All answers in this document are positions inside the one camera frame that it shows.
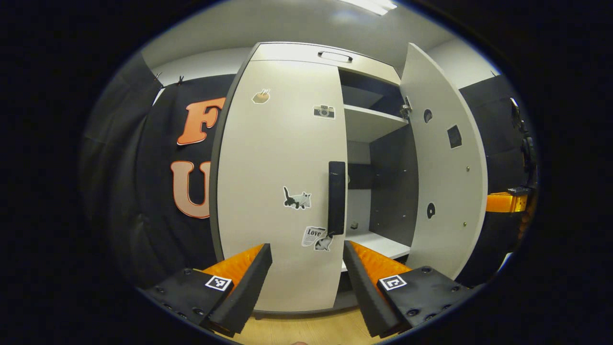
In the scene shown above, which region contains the white cabinet shelf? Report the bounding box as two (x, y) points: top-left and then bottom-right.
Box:
(341, 231), (411, 273)
(343, 104), (409, 143)

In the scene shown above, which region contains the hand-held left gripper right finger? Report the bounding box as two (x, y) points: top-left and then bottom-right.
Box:
(341, 241), (479, 338)

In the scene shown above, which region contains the grey double-door shoe cabinet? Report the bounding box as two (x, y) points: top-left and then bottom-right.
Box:
(209, 42), (422, 317)

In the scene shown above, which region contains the long ceiling light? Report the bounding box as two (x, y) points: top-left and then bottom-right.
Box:
(340, 0), (398, 16)

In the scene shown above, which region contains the white cabinet drawer front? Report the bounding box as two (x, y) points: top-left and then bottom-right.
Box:
(249, 42), (402, 87)

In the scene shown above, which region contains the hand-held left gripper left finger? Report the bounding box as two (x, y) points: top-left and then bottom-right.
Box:
(136, 243), (273, 338)

